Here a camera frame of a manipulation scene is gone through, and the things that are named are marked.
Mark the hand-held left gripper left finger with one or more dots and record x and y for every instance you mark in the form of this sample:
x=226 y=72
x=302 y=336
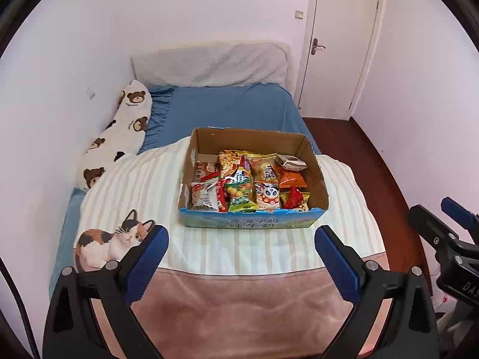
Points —
x=149 y=258

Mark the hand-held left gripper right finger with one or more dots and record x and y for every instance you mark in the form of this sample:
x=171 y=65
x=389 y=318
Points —
x=338 y=261

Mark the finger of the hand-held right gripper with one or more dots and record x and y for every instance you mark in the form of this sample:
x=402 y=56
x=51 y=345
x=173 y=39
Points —
x=430 y=228
x=458 y=211

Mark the cardboard box blue green print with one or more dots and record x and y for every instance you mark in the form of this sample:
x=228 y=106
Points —
x=243 y=221

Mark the red white snack packet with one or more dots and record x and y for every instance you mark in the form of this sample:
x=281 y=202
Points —
x=293 y=196

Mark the white brown snack packet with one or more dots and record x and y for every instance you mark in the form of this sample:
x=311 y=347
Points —
x=204 y=196

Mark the striped cat print blanket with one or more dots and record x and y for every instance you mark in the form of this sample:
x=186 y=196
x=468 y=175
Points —
x=243 y=250

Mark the slim red snack packet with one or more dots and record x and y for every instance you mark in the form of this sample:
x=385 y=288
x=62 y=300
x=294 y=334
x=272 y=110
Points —
x=222 y=198

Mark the orange panda print snack packet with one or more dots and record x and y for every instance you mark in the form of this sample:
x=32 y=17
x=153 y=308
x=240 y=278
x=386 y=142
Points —
x=267 y=196

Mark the orange white snack packet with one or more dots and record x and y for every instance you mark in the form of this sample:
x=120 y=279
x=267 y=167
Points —
x=205 y=172

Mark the cream chocolate biscuit packet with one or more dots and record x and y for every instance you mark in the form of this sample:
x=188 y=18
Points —
x=292 y=162

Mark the green yellow snack packet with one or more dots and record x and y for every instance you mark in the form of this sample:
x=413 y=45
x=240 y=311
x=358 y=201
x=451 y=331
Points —
x=239 y=194

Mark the cream orange snack packet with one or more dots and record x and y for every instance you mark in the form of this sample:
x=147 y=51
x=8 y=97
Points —
x=264 y=170

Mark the pizza print snack packet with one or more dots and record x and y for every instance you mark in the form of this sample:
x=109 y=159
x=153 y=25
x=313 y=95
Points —
x=230 y=159

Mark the bear print pillow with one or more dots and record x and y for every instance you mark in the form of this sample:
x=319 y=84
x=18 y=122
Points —
x=123 y=127

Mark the blue bed sheet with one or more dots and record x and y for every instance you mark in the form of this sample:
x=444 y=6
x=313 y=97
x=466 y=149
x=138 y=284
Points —
x=232 y=108

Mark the white door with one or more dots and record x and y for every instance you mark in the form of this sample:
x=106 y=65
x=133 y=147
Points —
x=336 y=74

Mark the padded grey white headboard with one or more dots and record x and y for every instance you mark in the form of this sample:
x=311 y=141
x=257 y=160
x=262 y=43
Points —
x=209 y=63

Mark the wall light switch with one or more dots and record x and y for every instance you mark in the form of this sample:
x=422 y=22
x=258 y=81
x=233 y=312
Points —
x=298 y=14

